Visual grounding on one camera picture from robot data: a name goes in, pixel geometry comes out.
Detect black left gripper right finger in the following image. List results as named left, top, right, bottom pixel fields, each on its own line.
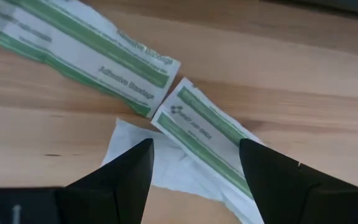
left=239, top=138, right=358, bottom=224

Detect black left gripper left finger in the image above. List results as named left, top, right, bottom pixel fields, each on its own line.
left=0, top=138, right=155, bottom=224

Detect green white long packet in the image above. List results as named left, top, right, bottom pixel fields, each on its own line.
left=0, top=0, right=181, bottom=119
left=150, top=77, right=265, bottom=224

